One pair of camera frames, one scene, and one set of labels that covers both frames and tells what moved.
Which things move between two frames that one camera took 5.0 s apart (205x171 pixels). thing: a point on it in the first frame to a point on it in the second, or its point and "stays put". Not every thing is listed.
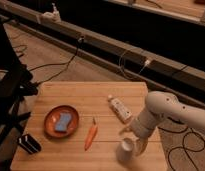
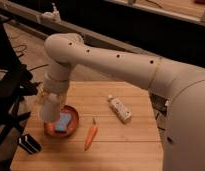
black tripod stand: (14, 82) stays put
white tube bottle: (122, 112) stays put
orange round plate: (52, 117) stays put
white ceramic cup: (124, 150) to (51, 107)
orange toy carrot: (91, 135) stays put
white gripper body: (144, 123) to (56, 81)
